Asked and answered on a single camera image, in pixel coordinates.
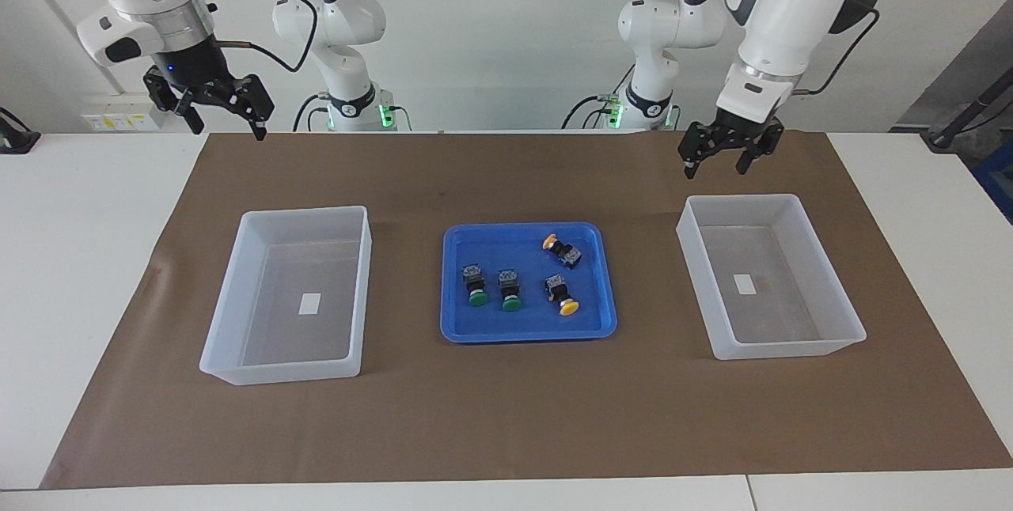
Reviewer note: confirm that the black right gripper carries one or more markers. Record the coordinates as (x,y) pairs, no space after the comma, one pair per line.
(190,68)

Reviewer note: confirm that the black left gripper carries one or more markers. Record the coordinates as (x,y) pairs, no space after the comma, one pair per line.
(744,131)

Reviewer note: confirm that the yellow push button switch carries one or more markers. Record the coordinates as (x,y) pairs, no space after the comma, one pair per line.
(566,252)
(560,293)

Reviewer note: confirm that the green push button switch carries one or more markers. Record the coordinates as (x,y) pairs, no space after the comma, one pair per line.
(510,289)
(475,283)

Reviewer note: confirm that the white paper label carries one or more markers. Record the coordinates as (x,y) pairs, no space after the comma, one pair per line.
(310,304)
(744,284)

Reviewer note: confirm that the translucent white plastic box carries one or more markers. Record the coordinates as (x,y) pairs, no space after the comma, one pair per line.
(783,349)
(277,372)

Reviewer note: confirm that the black metal stand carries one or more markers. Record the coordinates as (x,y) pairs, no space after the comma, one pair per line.
(950,135)

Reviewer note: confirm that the blue crate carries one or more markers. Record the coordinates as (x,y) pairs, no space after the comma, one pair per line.
(999,179)

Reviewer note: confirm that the blue plastic tray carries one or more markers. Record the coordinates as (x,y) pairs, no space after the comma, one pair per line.
(522,329)

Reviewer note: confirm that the brown table mat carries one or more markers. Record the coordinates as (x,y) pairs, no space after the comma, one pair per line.
(506,416)

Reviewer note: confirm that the white wall socket strip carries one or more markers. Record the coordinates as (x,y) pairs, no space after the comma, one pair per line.
(119,119)

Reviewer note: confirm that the black clamp mount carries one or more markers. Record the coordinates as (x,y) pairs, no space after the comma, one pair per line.
(16,141)

